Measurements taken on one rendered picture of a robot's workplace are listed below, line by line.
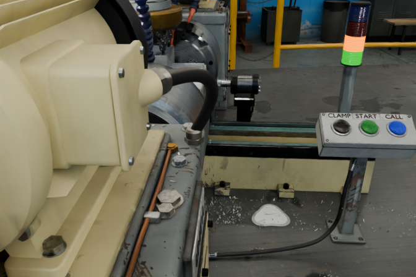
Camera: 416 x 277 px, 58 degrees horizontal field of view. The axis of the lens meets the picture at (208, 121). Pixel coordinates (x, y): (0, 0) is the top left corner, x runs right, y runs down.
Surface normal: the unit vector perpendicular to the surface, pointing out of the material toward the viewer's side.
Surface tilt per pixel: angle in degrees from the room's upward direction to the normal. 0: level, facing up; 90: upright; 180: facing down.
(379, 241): 0
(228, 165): 90
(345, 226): 90
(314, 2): 90
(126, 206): 0
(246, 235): 0
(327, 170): 90
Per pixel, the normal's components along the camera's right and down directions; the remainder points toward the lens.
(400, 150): -0.06, 0.82
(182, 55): -0.07, 0.43
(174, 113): 0.15, 0.20
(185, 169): -0.01, -0.90
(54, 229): 0.98, -0.15
